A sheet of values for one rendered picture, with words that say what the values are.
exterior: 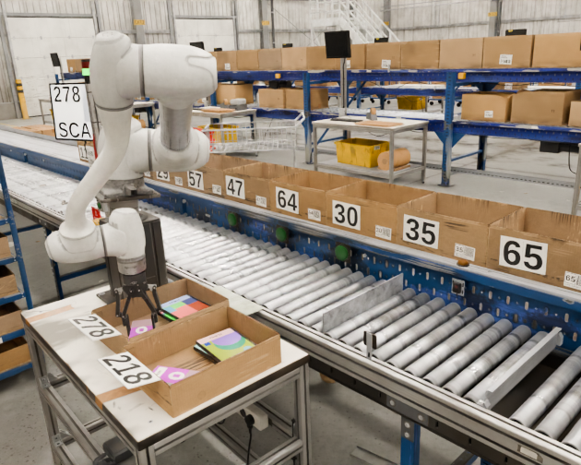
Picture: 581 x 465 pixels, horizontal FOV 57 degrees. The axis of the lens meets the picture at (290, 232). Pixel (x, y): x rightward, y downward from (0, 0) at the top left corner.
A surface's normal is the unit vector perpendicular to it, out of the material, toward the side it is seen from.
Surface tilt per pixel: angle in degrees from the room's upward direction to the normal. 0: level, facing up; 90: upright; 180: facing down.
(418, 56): 90
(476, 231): 90
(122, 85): 116
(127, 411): 0
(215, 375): 91
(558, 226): 89
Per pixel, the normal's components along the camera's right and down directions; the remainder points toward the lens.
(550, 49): -0.71, 0.25
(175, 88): 0.22, 0.72
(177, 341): 0.66, 0.19
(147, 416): -0.04, -0.95
